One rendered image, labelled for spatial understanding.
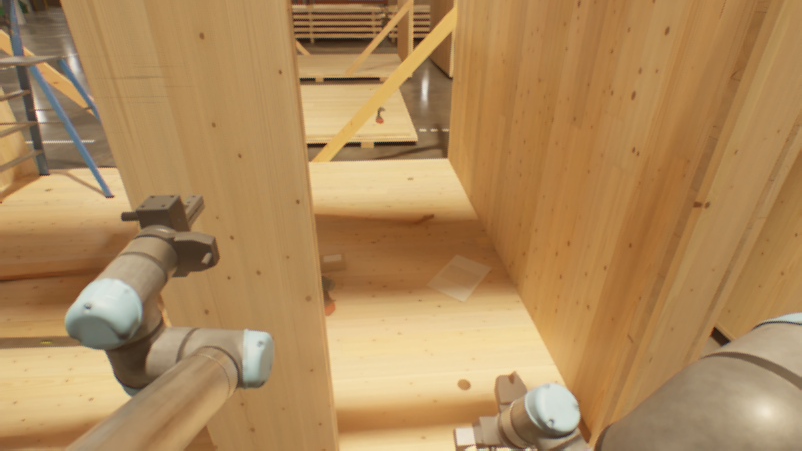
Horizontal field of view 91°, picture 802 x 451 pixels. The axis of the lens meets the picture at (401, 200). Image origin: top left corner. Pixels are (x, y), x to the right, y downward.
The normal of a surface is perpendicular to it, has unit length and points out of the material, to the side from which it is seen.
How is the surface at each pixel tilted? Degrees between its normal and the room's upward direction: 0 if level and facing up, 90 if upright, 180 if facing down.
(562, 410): 24
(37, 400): 0
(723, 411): 33
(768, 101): 90
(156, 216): 90
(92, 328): 90
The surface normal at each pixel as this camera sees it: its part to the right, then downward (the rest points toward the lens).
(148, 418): 0.49, -0.87
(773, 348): -0.18, -0.98
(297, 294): 0.08, 0.46
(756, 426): -0.47, -0.60
